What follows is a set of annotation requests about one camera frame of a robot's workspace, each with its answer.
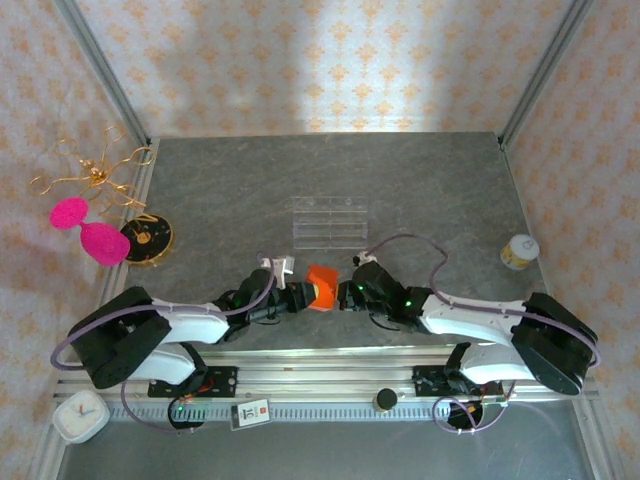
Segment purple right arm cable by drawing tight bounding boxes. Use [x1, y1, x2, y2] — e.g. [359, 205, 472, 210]
[367, 233, 601, 435]

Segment grey slotted cable duct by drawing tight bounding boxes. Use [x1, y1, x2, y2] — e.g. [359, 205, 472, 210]
[107, 402, 451, 424]

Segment black round knob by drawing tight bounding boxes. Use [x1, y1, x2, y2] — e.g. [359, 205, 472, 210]
[375, 387, 398, 414]

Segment white square clock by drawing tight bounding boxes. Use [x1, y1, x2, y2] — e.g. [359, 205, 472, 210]
[52, 389, 111, 446]

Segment orange card holder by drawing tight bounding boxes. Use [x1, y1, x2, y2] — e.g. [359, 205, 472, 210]
[305, 264, 341, 314]

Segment white label card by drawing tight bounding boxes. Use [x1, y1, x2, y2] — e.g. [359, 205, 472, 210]
[229, 398, 274, 432]

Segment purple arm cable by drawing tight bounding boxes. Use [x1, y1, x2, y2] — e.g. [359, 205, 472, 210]
[51, 252, 281, 435]
[367, 233, 601, 435]

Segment black round gold-rimmed disc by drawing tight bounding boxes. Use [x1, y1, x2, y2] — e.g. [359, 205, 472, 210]
[118, 213, 176, 267]

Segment gold wire ornament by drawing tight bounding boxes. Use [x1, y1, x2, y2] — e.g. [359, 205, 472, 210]
[28, 124, 154, 219]

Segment clear acrylic card stand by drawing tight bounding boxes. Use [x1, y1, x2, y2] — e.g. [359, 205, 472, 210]
[290, 195, 371, 250]

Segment aluminium corner post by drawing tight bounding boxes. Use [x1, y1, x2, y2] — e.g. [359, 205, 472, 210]
[52, 0, 151, 146]
[499, 0, 596, 149]

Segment black round cable port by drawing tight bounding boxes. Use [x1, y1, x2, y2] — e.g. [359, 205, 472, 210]
[444, 399, 485, 432]
[167, 397, 209, 432]

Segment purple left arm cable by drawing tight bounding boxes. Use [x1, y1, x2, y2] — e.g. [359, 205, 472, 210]
[51, 252, 281, 435]

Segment aluminium side frame rail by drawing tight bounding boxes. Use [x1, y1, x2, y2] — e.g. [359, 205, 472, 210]
[499, 142, 569, 351]
[99, 138, 161, 306]

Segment pink hourglass-shaped ornament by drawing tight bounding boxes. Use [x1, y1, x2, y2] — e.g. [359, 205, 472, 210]
[48, 197, 132, 267]

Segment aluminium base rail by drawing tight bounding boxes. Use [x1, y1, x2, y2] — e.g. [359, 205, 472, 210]
[54, 342, 601, 406]

